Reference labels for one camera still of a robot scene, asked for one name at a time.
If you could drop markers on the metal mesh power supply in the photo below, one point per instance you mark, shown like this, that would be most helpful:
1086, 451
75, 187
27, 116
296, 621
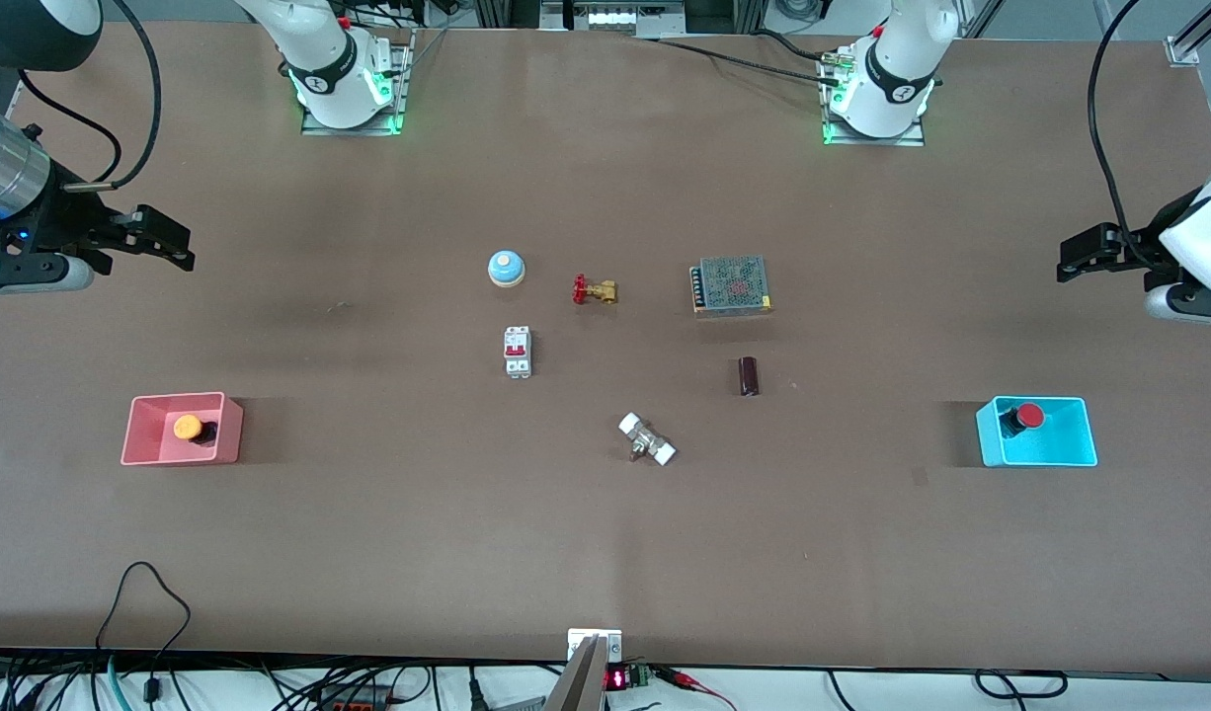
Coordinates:
732, 284

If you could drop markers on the grey metal camera bracket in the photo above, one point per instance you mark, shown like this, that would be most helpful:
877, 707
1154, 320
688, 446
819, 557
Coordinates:
586, 671

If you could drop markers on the red LED display module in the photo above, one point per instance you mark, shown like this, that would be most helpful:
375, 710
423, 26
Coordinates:
627, 678

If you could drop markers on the pink plastic bin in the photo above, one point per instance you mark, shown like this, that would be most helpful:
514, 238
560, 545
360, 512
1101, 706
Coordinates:
181, 449

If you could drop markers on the white circuit breaker red switch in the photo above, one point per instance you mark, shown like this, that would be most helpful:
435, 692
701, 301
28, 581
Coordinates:
518, 352

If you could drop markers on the dark brown cylindrical capacitor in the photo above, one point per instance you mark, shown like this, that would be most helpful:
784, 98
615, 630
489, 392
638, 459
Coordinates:
749, 376

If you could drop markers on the cyan plastic bin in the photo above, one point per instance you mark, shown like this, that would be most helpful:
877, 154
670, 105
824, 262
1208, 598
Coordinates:
1045, 444

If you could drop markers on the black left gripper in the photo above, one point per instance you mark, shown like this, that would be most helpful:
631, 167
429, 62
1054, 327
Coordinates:
1137, 246

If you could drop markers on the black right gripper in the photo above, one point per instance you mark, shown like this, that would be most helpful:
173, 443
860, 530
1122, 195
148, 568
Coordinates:
60, 223

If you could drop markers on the aluminium frame profile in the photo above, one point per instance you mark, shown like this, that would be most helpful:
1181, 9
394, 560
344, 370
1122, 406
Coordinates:
1193, 39

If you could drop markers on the white box with sockets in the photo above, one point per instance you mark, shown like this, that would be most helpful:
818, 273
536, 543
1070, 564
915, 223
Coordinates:
625, 17

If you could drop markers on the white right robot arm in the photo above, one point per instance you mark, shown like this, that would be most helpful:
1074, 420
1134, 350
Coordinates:
329, 59

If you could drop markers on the red push button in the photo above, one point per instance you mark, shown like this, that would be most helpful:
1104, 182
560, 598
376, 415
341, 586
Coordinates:
1028, 417

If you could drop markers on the brass fitting white ends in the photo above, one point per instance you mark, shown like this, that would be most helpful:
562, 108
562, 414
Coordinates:
647, 440

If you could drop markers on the yellow push button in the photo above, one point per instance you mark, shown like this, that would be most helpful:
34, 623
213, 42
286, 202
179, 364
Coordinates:
188, 428

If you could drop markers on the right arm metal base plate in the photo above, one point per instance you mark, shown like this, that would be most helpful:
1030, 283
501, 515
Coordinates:
396, 89

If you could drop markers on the blue call bell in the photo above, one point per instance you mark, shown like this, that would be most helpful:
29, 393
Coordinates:
506, 267

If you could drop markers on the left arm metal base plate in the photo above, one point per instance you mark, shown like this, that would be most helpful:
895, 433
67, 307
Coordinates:
872, 138

